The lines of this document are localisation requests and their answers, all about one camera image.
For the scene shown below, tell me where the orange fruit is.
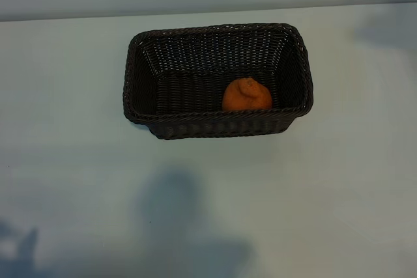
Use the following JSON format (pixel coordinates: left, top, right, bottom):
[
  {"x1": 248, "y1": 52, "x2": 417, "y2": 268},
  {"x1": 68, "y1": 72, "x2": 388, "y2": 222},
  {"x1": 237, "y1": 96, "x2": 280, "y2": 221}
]
[{"x1": 222, "y1": 77, "x2": 274, "y2": 112}]

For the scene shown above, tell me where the dark brown wicker basket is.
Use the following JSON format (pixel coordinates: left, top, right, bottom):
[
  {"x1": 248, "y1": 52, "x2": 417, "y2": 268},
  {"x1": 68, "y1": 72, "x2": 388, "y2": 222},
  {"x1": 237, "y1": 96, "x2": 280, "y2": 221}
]
[{"x1": 122, "y1": 23, "x2": 315, "y2": 141}]

